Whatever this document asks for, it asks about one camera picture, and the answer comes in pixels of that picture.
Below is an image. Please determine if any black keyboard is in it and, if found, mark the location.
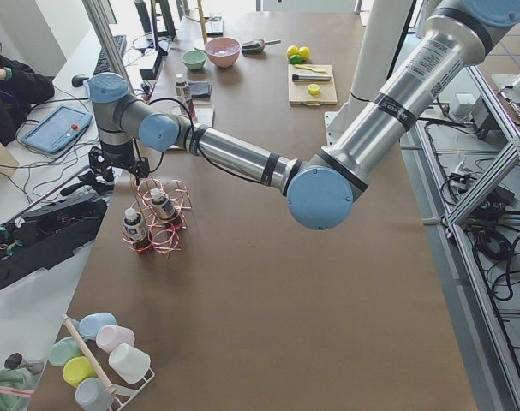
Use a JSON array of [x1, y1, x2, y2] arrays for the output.
[[92, 33, 128, 77]]

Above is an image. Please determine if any green lime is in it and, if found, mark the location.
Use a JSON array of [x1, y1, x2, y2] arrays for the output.
[[289, 54, 302, 64]]

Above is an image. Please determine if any yellow lemon near lime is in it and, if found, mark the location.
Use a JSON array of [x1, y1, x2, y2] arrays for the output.
[[286, 45, 299, 58]]

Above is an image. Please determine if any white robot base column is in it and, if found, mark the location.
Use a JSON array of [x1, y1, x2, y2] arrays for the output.
[[325, 0, 416, 146]]

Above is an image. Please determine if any wooden cup rack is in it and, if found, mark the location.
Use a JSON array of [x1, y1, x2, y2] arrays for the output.
[[186, 0, 224, 51]]

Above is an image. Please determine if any black device on side table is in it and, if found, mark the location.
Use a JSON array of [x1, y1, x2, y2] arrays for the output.
[[0, 194, 107, 289]]

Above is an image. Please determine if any pink cup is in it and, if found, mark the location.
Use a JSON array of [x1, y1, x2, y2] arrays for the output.
[[95, 325, 135, 354]]

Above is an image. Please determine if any light blue cup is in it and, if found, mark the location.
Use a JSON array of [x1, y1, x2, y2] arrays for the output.
[[75, 378, 114, 411], [78, 312, 117, 339]]

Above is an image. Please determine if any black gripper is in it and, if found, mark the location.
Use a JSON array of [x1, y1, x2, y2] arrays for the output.
[[99, 143, 135, 174]]

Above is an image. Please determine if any cream rabbit tray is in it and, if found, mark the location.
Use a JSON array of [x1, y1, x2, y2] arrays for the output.
[[168, 101, 215, 127]]

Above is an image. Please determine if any tea bottle three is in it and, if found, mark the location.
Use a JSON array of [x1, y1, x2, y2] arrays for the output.
[[123, 207, 152, 254]]

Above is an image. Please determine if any white cup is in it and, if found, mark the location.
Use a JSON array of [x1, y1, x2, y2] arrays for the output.
[[108, 343, 151, 384]]

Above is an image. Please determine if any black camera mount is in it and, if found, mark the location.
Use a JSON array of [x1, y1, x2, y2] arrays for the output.
[[88, 146, 115, 184]]

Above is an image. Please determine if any tea bottle two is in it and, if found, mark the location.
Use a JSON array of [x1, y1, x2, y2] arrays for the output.
[[151, 188, 177, 225]]

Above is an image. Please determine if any steel ice scoop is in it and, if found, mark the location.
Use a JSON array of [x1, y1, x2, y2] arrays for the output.
[[242, 39, 282, 54]]

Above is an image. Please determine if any white wire cup rack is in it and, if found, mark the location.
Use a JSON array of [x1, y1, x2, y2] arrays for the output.
[[62, 314, 156, 410]]

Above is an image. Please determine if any black monitor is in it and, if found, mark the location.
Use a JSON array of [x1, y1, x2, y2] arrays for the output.
[[150, 0, 176, 56]]

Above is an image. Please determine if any copper wire bottle basket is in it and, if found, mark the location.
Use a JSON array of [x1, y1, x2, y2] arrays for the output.
[[123, 176, 192, 258]]

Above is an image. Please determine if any green empty bowl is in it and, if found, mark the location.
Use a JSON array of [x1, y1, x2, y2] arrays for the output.
[[182, 50, 206, 70]]

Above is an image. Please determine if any light blue cup bottom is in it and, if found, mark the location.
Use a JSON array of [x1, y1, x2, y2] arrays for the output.
[[75, 378, 114, 411]]

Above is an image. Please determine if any black computer mouse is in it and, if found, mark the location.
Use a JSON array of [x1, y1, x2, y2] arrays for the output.
[[71, 74, 89, 88]]

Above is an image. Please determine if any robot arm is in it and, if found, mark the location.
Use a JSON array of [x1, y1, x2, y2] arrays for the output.
[[88, 1, 520, 229]]

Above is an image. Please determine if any yellow-green plastic knife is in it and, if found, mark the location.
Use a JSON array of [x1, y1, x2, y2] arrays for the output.
[[294, 64, 327, 73]]

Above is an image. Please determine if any seated person in black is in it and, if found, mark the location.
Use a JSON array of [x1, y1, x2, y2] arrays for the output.
[[0, 44, 55, 146]]

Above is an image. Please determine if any grey folded cloth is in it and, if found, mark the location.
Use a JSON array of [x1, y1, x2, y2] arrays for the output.
[[189, 81, 212, 98]]

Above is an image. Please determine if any pink bowl of ice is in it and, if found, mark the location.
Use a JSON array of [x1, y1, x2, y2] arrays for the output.
[[205, 37, 242, 69]]

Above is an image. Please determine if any bamboo cutting board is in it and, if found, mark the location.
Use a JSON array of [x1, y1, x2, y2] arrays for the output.
[[288, 64, 338, 105]]

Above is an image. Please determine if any aluminium frame post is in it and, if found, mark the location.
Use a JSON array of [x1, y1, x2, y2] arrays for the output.
[[82, 0, 132, 91]]

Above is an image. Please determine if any light blue cup top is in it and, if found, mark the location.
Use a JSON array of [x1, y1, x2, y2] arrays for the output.
[[78, 312, 117, 339]]

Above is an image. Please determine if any half lemon slice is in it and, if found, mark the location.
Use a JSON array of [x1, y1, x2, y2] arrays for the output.
[[308, 84, 320, 95]]

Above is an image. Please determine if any tea bottle one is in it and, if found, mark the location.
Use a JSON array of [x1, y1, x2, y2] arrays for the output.
[[175, 73, 195, 119]]

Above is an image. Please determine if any left black braided cable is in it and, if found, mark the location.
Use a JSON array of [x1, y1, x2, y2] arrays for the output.
[[130, 97, 200, 176]]

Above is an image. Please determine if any steel muddler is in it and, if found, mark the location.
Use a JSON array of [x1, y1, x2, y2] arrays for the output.
[[291, 74, 332, 82]]

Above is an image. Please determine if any mint green cup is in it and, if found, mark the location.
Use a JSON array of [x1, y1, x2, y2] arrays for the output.
[[48, 337, 82, 367]]

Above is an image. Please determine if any yellow cup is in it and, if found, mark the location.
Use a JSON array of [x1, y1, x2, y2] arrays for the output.
[[63, 355, 97, 388]]

